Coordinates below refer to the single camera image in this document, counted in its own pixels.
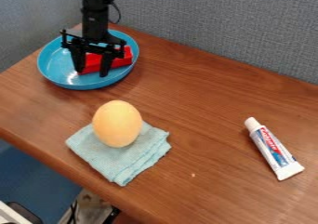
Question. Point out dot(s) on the white object bottom corner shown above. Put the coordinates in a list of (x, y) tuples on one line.
[(15, 214)]

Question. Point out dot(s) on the light blue folded cloth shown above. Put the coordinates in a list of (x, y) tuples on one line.
[(120, 164)]

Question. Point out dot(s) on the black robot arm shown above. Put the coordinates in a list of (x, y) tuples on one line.
[(94, 38)]

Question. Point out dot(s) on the orange egg-shaped object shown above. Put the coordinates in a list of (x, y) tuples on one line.
[(116, 123)]

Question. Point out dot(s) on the blue plate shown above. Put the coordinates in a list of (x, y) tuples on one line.
[(55, 66)]

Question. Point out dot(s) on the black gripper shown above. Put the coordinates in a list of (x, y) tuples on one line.
[(82, 45)]

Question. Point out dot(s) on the grey bag under table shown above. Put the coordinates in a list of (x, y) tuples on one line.
[(90, 210)]

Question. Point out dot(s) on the white toothpaste tube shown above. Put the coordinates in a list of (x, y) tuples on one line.
[(277, 155)]

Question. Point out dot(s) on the red plastic block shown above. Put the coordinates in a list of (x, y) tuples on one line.
[(94, 61)]

